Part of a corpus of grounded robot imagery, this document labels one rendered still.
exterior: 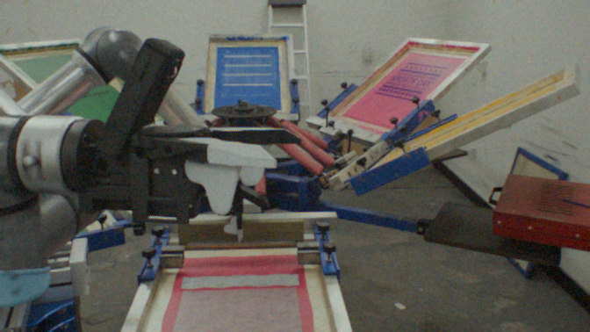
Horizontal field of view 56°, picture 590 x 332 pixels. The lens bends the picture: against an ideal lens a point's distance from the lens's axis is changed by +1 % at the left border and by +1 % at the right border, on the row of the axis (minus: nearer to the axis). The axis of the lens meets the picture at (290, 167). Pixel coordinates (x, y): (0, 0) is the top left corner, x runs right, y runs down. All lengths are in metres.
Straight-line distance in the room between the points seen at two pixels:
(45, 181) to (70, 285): 0.88
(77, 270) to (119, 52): 0.52
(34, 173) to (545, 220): 1.68
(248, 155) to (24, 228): 0.27
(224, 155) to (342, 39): 5.39
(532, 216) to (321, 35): 4.11
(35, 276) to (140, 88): 0.24
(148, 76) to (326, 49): 5.32
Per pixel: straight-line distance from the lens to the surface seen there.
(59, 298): 1.42
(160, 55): 0.49
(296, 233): 1.79
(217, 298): 1.66
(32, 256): 0.61
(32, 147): 0.54
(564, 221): 1.98
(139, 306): 1.60
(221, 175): 0.44
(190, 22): 5.76
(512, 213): 1.98
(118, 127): 0.51
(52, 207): 0.65
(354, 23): 5.81
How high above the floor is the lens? 1.80
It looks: 18 degrees down
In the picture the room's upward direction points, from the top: straight up
